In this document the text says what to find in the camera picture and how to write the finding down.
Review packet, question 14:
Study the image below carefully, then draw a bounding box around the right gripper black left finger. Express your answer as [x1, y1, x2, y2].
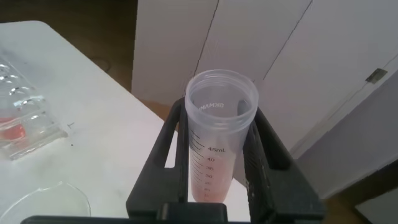
[126, 98, 190, 218]

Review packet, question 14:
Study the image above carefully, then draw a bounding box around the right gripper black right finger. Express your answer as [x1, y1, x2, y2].
[242, 105, 326, 223]

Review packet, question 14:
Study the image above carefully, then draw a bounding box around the pink red pigment test tube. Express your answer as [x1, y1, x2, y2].
[184, 68, 259, 203]

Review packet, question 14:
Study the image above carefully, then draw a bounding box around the clear plastic beaker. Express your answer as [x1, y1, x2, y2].
[0, 181, 92, 218]

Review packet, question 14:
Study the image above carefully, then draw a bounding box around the clear acrylic tube rack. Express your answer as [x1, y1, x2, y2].
[0, 55, 68, 161]

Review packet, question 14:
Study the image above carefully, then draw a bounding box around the orange red pigment test tube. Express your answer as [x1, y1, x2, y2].
[0, 96, 44, 144]

